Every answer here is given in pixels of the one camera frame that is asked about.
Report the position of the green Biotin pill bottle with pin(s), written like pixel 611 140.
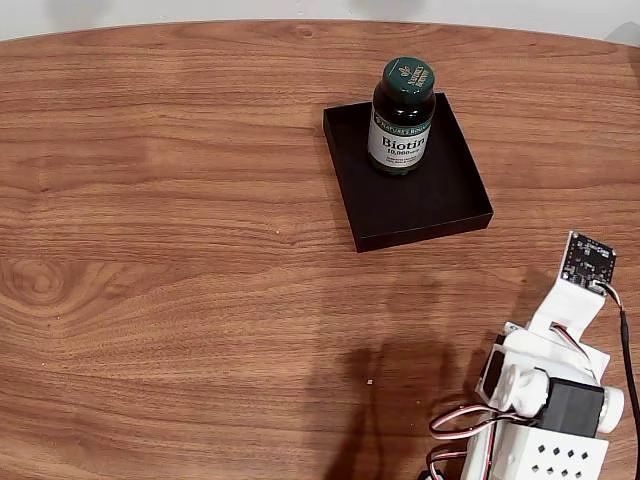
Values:
pixel 400 120

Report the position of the shallow black cardboard box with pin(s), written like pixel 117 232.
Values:
pixel 425 205

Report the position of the black camera circuit board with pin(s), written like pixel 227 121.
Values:
pixel 587 260

